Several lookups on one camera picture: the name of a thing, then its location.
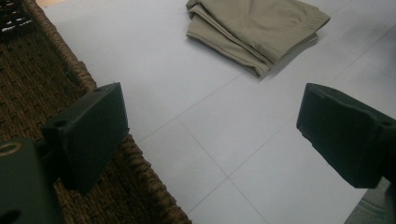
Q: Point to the brown woven basket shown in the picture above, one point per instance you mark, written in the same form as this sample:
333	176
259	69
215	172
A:
34	90

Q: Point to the grey cloth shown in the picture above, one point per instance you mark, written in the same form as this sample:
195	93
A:
372	210

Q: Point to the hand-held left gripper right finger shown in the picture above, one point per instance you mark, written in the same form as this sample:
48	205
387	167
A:
345	140

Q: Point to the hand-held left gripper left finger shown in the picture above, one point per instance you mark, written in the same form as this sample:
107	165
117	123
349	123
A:
90	137

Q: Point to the dark patterned cloth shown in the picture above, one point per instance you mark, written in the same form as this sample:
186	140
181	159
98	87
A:
12	18

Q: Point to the beige pants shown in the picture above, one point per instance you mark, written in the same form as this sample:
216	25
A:
258	28

